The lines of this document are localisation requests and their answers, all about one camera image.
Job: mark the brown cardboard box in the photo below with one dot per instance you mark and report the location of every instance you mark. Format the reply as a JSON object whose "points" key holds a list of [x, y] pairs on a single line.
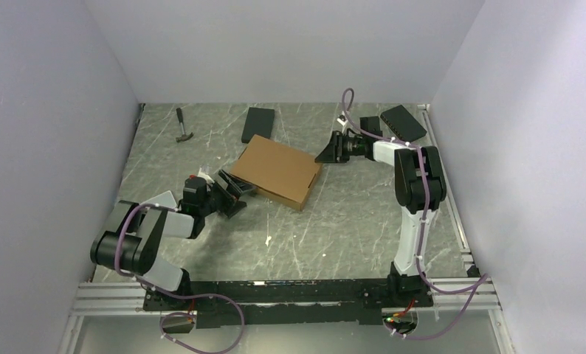
{"points": [[280, 173]]}

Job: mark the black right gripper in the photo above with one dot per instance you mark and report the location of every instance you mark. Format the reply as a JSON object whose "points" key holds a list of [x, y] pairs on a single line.
{"points": [[333, 152]]}

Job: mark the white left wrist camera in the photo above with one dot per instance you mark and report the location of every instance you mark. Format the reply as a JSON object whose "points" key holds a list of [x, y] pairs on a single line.
{"points": [[204, 172]]}

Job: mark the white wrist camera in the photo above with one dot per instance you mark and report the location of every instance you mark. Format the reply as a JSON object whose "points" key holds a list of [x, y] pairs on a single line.
{"points": [[204, 172], [343, 121]]}

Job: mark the white plastic box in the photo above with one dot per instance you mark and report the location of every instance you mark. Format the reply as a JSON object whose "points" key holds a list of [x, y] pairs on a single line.
{"points": [[164, 199]]}

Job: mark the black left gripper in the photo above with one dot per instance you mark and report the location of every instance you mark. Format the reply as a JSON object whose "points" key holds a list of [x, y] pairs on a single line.
{"points": [[236, 186]]}

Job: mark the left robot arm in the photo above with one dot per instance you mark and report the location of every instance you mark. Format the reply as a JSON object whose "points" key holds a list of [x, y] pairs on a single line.
{"points": [[129, 240]]}

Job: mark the black handled hammer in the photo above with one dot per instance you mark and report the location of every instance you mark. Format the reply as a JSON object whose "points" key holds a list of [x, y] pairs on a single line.
{"points": [[184, 135]]}

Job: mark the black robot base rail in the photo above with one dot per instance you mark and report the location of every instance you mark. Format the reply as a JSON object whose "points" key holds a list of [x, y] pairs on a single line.
{"points": [[287, 302]]}

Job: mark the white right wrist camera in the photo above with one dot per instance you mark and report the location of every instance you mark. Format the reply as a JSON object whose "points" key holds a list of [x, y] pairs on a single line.
{"points": [[343, 121]]}

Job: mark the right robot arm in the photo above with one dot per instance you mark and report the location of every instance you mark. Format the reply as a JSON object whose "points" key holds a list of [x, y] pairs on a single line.
{"points": [[419, 184]]}

